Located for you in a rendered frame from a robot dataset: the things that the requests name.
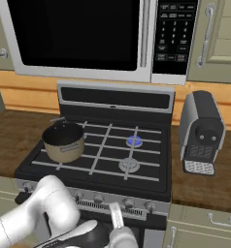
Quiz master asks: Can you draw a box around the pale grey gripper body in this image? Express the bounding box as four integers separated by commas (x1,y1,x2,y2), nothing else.
108,201,125,231

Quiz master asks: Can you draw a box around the beige base cupboard door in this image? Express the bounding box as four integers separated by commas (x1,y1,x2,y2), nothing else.
162,225,231,248

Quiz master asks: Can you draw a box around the silver microwave door handle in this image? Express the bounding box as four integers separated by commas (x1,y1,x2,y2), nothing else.
140,0,151,69

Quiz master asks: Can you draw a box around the silver drawer handle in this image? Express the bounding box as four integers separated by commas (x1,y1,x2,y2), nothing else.
207,212,231,228

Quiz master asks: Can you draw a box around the beige drawer front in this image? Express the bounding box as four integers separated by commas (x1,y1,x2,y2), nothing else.
0,175,24,197
168,202,231,242

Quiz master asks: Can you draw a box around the black and silver stove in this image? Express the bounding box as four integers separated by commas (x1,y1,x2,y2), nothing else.
14,79,177,248

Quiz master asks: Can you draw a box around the black and silver coffee machine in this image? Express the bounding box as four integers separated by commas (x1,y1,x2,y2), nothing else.
179,89,227,177

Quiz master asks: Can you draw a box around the beige cooking pot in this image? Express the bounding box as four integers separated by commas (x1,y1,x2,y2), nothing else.
41,117,87,164

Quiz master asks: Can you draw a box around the silver microwave oven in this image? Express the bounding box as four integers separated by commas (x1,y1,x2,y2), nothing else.
0,0,200,86

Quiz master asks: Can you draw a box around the black glass microwave door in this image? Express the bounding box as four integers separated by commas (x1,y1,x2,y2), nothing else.
0,0,159,83

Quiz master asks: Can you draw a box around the blue gas flame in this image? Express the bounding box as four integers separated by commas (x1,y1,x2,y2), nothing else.
126,134,144,148

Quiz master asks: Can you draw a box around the silver stove knob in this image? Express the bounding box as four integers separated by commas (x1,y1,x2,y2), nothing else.
122,198,136,209
92,193,105,204
73,191,84,202
144,201,157,212
23,181,38,192

